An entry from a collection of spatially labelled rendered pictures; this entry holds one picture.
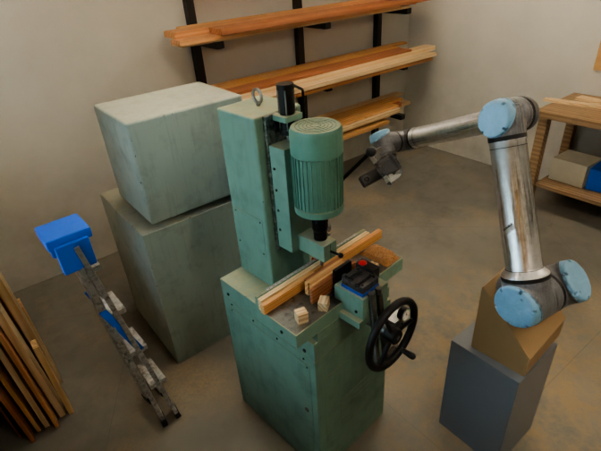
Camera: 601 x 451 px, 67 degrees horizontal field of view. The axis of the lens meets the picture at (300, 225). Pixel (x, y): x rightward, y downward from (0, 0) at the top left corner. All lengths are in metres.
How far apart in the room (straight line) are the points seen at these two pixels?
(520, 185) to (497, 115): 0.23
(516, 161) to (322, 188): 0.61
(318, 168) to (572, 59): 3.37
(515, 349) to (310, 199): 0.97
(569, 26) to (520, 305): 3.24
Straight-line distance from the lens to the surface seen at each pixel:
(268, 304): 1.61
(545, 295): 1.65
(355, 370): 1.98
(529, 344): 1.95
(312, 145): 1.42
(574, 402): 2.75
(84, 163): 3.64
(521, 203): 1.58
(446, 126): 1.87
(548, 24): 4.61
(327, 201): 1.51
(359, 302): 1.59
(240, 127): 1.63
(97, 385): 2.89
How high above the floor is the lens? 1.98
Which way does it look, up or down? 31 degrees down
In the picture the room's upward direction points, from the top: 4 degrees counter-clockwise
